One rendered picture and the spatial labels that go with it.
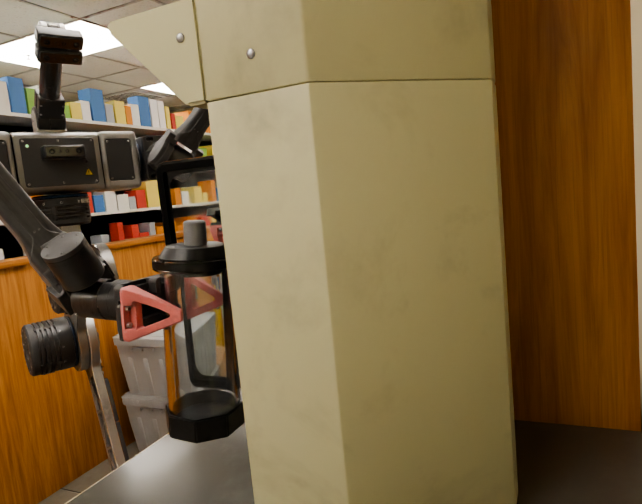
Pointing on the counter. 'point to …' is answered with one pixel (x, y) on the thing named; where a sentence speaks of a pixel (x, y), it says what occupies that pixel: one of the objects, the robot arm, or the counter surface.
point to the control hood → (168, 47)
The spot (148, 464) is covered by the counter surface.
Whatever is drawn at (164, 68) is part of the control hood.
